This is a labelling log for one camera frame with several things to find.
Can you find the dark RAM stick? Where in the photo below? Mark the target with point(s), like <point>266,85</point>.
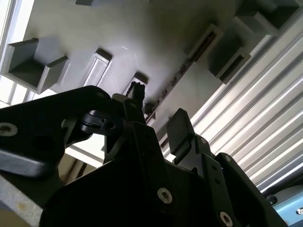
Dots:
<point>171,81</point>

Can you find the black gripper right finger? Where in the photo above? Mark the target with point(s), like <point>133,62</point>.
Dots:
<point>180,132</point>

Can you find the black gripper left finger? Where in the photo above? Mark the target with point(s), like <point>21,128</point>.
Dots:
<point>35,127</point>

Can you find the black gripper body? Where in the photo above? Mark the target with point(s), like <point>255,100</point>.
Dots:
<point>106,201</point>

